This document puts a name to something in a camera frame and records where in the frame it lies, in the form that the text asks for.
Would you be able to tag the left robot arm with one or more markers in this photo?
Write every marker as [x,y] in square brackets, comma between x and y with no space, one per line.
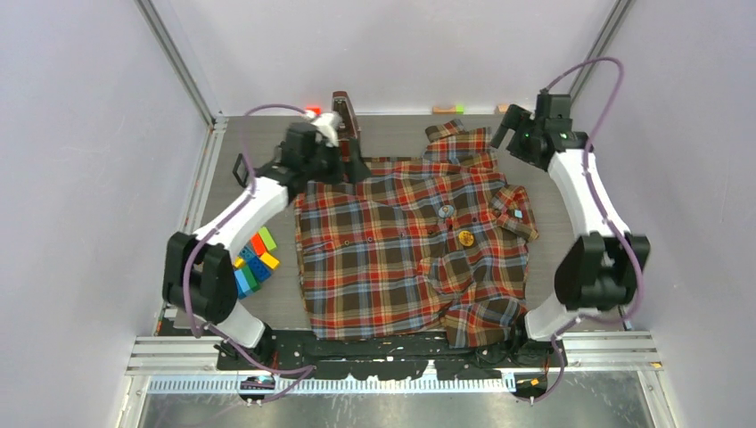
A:
[198,271]

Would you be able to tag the pile of toy bricks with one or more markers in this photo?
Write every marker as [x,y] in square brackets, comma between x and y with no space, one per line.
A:
[255,263]

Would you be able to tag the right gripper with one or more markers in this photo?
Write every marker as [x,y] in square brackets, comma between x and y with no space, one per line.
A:
[516,119]

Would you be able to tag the tan and green block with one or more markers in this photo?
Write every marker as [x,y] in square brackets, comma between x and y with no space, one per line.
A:
[455,109]

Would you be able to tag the plaid flannel shirt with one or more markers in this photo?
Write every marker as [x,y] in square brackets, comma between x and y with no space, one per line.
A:
[376,260]

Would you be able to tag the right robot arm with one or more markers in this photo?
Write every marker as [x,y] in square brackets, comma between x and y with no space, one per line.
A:
[603,269]

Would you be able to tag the white round brooch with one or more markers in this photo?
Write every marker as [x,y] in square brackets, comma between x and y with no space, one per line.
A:
[446,211]

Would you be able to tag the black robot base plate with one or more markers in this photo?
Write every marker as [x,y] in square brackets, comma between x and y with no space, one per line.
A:
[400,357]

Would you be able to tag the wooden metronome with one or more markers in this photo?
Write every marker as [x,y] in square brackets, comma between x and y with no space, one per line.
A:
[341,104]

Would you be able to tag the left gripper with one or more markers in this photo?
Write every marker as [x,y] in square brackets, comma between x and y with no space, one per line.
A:
[353,170]

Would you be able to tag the black case silver brooch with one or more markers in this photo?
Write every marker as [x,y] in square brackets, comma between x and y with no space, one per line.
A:
[240,171]

